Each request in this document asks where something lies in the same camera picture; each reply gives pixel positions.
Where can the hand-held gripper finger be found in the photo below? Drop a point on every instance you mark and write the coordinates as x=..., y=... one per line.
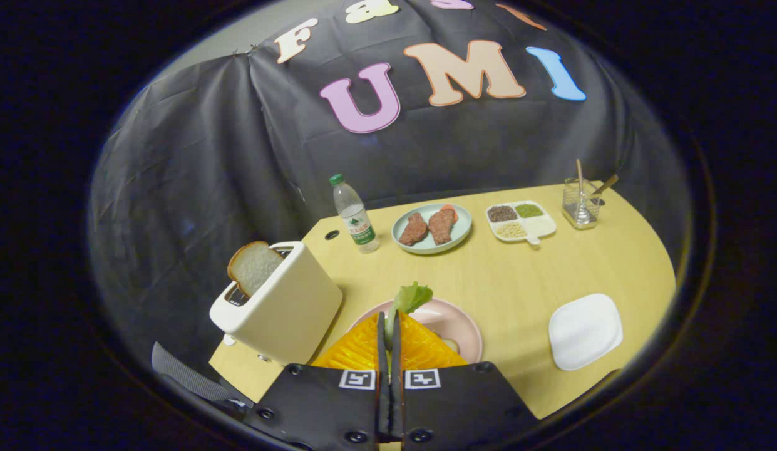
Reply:
x=395, y=401
x=382, y=401

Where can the green lettuce leaf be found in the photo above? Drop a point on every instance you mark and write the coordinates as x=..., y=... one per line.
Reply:
x=413, y=297

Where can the toast bread slice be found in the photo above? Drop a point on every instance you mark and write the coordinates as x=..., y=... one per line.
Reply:
x=253, y=268

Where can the pink plate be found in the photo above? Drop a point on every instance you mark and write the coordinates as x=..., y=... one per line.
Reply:
x=451, y=322

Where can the white toaster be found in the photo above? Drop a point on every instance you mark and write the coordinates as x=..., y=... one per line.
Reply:
x=288, y=307

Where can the pale teal plate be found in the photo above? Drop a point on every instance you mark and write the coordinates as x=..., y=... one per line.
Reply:
x=426, y=247

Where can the brown meat piece orange edge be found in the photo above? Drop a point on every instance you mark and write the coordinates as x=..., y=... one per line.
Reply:
x=441, y=225

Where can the clear water bottle green cap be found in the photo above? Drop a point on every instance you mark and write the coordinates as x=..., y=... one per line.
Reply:
x=357, y=219

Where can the grey mesh chair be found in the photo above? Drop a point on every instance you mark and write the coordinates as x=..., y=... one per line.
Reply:
x=188, y=374

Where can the white square plate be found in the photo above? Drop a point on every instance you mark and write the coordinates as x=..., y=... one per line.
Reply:
x=585, y=332

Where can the white divided grain dish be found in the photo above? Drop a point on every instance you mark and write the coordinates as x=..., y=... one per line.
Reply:
x=541, y=225

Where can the clear glass cup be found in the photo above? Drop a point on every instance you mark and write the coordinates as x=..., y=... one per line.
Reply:
x=579, y=210

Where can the black backdrop cloth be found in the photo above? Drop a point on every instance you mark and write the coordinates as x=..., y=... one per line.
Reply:
x=238, y=156

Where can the thin metal stick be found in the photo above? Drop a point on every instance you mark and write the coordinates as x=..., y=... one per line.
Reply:
x=579, y=175

